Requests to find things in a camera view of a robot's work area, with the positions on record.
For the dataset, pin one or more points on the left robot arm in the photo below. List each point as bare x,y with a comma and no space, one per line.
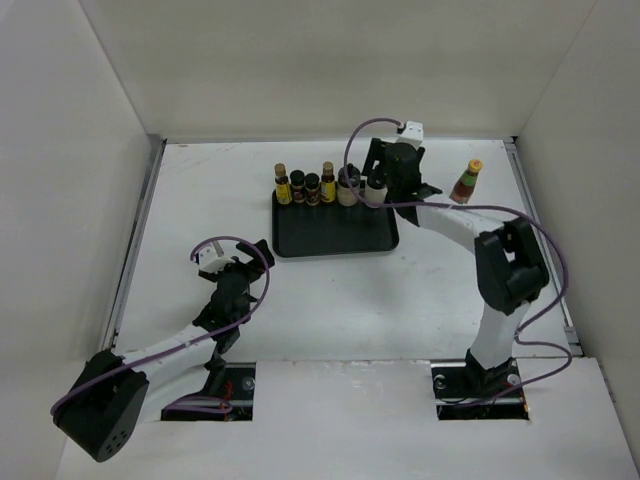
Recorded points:
115,391

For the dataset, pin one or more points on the yellow-label bottle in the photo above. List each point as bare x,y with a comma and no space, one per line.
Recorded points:
328,185

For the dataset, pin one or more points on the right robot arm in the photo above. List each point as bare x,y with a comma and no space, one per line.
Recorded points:
510,270

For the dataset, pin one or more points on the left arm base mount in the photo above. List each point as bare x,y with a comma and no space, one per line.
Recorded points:
219,391

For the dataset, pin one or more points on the white shaker black lid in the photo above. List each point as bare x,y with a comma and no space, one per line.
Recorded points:
349,178

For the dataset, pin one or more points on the small dark spice jar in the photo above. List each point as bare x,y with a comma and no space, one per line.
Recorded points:
297,185

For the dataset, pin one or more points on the red sauce bottle green label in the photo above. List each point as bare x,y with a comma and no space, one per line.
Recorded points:
465,185

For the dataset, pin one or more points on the yellow-label bottle tan cap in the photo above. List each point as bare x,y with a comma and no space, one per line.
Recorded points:
282,186

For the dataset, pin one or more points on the black plastic tray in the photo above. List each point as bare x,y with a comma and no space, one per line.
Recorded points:
300,230

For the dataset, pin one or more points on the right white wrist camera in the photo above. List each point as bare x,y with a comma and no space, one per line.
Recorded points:
411,133

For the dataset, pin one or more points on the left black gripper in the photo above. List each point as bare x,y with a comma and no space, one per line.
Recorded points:
258,260

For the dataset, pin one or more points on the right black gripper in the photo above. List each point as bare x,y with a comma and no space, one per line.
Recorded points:
377,153

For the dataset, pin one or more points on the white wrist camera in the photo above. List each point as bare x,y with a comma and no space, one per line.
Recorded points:
210,257
411,133

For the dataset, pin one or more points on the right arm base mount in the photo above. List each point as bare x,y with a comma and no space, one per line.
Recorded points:
464,391

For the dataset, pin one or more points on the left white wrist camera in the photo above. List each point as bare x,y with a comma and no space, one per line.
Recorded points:
210,257

